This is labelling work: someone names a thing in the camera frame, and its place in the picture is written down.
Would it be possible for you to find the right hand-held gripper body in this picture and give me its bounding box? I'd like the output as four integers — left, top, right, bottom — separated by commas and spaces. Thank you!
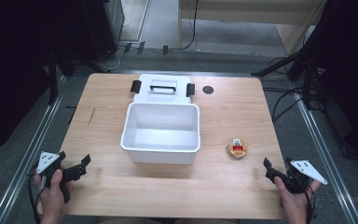
264, 160, 328, 195

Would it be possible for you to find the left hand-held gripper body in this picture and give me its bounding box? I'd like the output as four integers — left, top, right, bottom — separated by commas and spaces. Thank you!
36, 151, 88, 203

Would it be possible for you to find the person's left hand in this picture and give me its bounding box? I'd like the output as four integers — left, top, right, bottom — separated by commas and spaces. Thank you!
33, 167, 73, 224

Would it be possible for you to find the person's right hand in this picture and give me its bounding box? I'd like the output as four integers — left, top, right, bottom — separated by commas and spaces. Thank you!
273, 176, 322, 224

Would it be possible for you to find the round tan tin red label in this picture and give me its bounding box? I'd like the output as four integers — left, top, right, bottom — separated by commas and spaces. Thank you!
226, 138, 249, 160

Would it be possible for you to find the black metal stand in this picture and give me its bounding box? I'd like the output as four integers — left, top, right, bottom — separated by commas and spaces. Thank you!
47, 43, 60, 106

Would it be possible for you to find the white plastic storage box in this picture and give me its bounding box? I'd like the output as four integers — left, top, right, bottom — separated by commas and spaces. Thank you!
119, 102, 201, 165

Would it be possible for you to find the black tripod stand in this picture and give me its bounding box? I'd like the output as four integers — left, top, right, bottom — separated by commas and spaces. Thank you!
250, 0, 339, 110

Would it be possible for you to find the dark cabinet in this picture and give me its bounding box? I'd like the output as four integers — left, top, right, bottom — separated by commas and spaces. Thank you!
82, 0, 126, 63

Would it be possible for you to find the light wooden furniture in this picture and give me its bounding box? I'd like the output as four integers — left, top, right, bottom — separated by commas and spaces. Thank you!
176, 0, 328, 56

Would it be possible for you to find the metal floor rail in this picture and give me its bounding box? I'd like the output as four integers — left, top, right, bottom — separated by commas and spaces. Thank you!
290, 81, 358, 224
0, 75, 67, 224

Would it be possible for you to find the right hand-held gripper cable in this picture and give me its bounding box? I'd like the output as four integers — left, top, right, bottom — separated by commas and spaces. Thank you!
302, 184, 317, 224

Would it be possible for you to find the hand-held gripper cable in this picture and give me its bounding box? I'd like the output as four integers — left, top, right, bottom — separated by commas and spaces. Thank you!
302, 184, 317, 224
27, 169, 46, 220

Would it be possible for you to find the left hand-held gripper cable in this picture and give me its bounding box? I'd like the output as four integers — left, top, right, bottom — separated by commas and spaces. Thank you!
27, 169, 46, 220

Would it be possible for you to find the black floor cable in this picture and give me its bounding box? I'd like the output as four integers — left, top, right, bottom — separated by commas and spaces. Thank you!
262, 55, 307, 123

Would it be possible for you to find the white floor cable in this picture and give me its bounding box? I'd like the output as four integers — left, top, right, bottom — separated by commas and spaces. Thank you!
103, 17, 131, 72

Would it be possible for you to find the white box lid black handle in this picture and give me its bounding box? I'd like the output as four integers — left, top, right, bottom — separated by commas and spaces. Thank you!
130, 73, 197, 105

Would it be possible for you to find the black hanging cable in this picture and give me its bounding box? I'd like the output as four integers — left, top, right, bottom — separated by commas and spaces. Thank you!
181, 0, 200, 51

